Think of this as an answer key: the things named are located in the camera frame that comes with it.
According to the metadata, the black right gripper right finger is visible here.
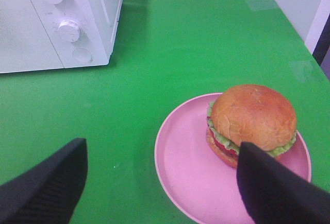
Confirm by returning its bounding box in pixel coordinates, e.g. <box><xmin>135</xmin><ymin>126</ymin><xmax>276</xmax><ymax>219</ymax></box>
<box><xmin>236</xmin><ymin>142</ymin><xmax>329</xmax><ymax>223</ymax></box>

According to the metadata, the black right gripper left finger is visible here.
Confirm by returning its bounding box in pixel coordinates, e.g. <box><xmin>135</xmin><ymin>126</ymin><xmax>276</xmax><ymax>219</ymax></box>
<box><xmin>1</xmin><ymin>138</ymin><xmax>88</xmax><ymax>223</ymax></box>

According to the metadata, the pink round plate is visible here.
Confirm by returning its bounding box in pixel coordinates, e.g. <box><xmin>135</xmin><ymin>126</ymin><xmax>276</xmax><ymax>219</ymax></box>
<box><xmin>154</xmin><ymin>92</ymin><xmax>312</xmax><ymax>224</ymax></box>

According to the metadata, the burger with lettuce and tomato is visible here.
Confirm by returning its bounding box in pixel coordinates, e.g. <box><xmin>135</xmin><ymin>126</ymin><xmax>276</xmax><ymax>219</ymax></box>
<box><xmin>206</xmin><ymin>84</ymin><xmax>297</xmax><ymax>168</ymax></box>

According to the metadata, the round microwave door button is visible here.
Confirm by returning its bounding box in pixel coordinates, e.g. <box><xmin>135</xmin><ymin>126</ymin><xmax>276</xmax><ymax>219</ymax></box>
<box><xmin>72</xmin><ymin>48</ymin><xmax>92</xmax><ymax>63</ymax></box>

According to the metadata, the white lower microwave knob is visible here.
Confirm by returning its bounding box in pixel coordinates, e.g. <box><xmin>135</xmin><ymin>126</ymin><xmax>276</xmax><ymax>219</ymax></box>
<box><xmin>58</xmin><ymin>19</ymin><xmax>80</xmax><ymax>43</ymax></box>

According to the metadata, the white microwave oven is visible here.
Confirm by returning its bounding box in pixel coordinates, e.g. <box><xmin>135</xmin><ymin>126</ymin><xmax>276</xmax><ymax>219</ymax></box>
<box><xmin>0</xmin><ymin>0</ymin><xmax>123</xmax><ymax>74</ymax></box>

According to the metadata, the clear tape piece on table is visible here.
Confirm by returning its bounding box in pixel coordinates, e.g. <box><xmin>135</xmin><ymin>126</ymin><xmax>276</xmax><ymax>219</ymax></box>
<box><xmin>245</xmin><ymin>0</ymin><xmax>278</xmax><ymax>12</ymax></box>

